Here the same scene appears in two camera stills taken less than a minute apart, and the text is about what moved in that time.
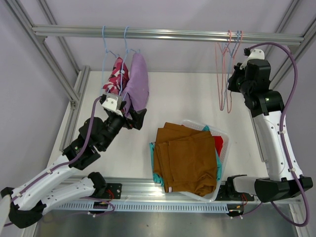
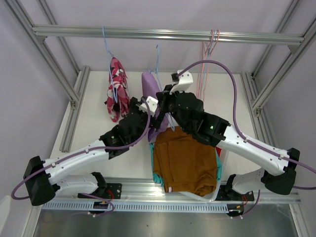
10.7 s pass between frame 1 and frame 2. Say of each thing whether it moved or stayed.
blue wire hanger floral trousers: moved
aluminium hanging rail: stayed
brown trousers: stayed
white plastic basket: stayed
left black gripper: moved
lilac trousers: moved
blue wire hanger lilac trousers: moved
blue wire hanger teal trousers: moved
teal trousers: stayed
